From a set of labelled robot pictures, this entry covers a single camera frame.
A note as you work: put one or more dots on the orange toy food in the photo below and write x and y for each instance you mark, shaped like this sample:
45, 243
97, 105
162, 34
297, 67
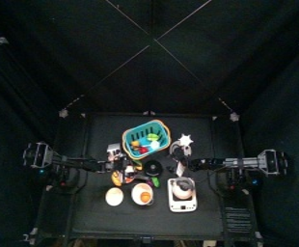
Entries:
136, 144

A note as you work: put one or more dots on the red toy food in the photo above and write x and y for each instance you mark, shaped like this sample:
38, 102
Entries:
144, 150

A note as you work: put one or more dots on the teal basket with orange rim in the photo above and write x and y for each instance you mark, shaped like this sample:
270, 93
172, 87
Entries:
136, 154

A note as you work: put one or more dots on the white star-shaped toy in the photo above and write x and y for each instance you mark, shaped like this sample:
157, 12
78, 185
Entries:
185, 140

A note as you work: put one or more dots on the orange toy ball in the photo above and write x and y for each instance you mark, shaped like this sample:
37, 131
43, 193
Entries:
146, 197

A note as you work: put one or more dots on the yellow toy banana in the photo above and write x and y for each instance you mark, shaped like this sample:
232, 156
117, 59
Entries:
117, 178

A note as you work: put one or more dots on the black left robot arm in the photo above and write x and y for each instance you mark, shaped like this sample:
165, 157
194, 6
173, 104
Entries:
76, 162

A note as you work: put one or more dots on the small green toy pepper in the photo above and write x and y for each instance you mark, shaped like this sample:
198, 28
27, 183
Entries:
157, 182

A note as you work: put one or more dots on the green toy vegetable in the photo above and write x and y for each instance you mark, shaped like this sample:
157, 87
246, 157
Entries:
153, 137

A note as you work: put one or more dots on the white bowl with grey rim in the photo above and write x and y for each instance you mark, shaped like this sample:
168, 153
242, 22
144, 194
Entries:
137, 191

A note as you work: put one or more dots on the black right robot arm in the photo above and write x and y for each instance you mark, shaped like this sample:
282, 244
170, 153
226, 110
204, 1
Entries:
238, 162

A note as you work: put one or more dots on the empty white bowl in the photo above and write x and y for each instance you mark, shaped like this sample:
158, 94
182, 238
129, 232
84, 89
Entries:
114, 196

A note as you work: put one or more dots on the black pot with lid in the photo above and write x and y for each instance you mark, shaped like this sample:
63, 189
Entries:
153, 168

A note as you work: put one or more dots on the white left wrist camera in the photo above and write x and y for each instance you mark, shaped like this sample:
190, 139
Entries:
114, 151

